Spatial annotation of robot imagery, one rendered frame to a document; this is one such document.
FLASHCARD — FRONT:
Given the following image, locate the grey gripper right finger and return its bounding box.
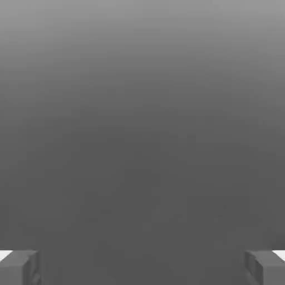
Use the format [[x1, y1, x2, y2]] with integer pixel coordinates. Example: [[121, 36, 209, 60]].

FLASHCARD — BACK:
[[244, 249, 285, 285]]

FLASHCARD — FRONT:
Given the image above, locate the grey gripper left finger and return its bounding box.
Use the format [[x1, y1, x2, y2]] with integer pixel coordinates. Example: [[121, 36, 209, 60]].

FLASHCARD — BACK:
[[0, 249, 42, 285]]

